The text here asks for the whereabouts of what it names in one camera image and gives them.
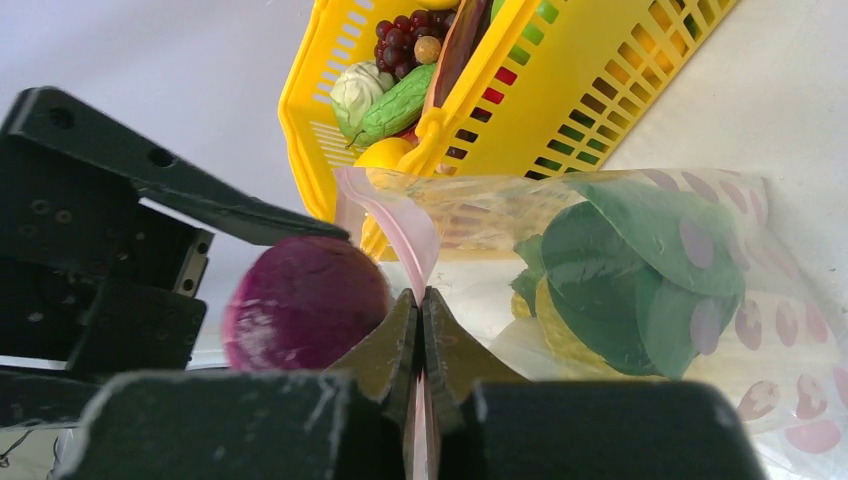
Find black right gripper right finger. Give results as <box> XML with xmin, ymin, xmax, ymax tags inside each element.
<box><xmin>421</xmin><ymin>288</ymin><xmax>765</xmax><ymax>479</ymax></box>

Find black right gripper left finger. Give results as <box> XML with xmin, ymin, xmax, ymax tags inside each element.
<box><xmin>55</xmin><ymin>290</ymin><xmax>418</xmax><ymax>479</ymax></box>

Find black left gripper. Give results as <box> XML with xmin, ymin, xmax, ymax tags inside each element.
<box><xmin>1</xmin><ymin>86</ymin><xmax>350</xmax><ymax>430</ymax></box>

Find yellow napa cabbage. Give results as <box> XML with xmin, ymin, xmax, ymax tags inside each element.
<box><xmin>510</xmin><ymin>278</ymin><xmax>664</xmax><ymax>380</ymax></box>

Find purple onion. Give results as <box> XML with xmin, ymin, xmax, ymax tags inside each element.
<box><xmin>221</xmin><ymin>236</ymin><xmax>390</xmax><ymax>371</ymax></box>

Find clear zip top bag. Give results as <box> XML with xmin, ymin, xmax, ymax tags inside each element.
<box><xmin>336</xmin><ymin>167</ymin><xmax>847</xmax><ymax>479</ymax></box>

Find green white bok choy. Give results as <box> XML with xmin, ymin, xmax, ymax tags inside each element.
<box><xmin>512</xmin><ymin>178</ymin><xmax>745</xmax><ymax>379</ymax></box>

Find yellow lemon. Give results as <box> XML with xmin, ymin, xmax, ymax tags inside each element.
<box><xmin>354</xmin><ymin>137</ymin><xmax>415</xmax><ymax>170</ymax></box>

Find pale green cabbage head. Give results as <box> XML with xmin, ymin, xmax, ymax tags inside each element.
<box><xmin>330</xmin><ymin>61</ymin><xmax>396</xmax><ymax>140</ymax></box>

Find green cucumber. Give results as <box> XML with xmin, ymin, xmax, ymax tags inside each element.
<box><xmin>350</xmin><ymin>64</ymin><xmax>436</xmax><ymax>146</ymax></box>

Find dark purple grapes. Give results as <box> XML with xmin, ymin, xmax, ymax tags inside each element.
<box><xmin>373</xmin><ymin>9</ymin><xmax>457</xmax><ymax>81</ymax></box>

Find yellow plastic basket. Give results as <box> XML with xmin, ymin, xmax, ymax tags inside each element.
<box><xmin>278</xmin><ymin>1</ymin><xmax>732</xmax><ymax>221</ymax></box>

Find green apple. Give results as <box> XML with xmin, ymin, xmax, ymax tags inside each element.
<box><xmin>490</xmin><ymin>0</ymin><xmax>560</xmax><ymax>24</ymax></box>

